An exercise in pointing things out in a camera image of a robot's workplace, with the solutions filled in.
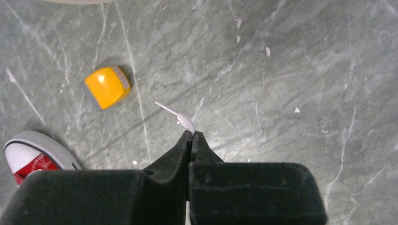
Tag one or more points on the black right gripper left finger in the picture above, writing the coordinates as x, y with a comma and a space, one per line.
155, 195

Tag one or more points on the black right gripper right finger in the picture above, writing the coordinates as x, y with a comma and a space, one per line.
272, 193

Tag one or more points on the red canvas sneaker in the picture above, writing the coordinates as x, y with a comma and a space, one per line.
32, 151

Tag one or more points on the small yellow cube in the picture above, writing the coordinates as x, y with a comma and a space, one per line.
106, 87

